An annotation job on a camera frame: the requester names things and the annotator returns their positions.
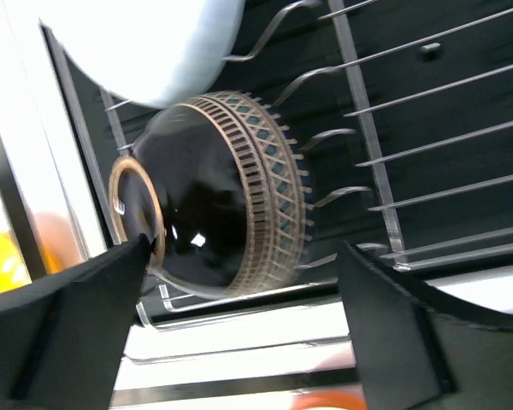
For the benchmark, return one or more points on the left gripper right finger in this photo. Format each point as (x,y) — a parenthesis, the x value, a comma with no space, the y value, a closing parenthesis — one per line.
(418,347)

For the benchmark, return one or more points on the orange round bowl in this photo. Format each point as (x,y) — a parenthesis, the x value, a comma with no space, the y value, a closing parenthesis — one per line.
(17,256)

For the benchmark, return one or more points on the white ribbed bowl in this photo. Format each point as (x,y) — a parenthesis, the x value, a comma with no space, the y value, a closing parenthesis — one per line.
(153,53)

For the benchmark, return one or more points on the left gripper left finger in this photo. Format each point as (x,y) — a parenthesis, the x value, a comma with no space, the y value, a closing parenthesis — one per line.
(63,336)

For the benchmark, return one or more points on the black drip tray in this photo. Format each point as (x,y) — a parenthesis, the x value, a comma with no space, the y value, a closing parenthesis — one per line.
(403,111)

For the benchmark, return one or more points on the white bowl orange outside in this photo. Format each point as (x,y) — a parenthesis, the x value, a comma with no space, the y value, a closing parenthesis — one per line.
(346,397)

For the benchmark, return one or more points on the metal wire dish rack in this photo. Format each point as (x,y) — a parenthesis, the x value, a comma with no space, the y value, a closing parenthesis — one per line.
(255,351)

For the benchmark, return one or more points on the brown patterned bowl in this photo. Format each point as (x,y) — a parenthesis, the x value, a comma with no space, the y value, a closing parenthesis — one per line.
(218,185)

